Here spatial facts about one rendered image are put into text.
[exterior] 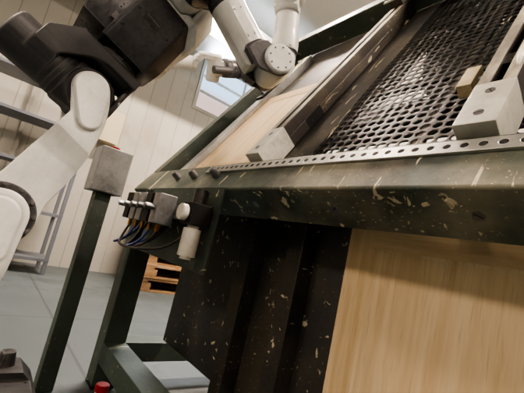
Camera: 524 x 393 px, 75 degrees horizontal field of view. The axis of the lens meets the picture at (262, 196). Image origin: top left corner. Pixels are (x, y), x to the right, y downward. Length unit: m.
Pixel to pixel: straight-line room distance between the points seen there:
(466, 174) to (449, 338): 0.35
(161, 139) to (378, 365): 4.33
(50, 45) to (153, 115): 3.92
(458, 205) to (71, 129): 0.81
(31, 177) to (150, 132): 3.92
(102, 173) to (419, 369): 1.21
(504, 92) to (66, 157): 0.90
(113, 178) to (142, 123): 3.35
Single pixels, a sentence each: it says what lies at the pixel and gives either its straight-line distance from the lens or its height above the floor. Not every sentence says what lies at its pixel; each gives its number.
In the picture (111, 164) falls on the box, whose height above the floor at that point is 0.86.
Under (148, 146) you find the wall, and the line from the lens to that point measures 4.77.
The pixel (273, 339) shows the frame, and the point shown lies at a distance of 1.00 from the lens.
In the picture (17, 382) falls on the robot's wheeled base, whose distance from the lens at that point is 1.21.
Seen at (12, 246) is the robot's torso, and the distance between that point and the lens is 0.91.
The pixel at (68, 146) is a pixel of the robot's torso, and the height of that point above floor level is 0.80.
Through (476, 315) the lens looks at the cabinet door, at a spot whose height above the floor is 0.64.
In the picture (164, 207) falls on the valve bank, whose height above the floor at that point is 0.73.
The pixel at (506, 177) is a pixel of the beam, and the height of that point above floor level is 0.82.
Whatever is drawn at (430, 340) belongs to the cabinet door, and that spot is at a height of 0.57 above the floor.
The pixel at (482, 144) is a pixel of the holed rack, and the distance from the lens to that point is 0.59.
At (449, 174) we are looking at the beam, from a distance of 0.56.
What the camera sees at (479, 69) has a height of 1.13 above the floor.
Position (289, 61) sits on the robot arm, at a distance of 0.92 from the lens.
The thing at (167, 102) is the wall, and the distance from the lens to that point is 4.98.
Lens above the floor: 0.66
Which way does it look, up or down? 9 degrees up
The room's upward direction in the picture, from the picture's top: 13 degrees clockwise
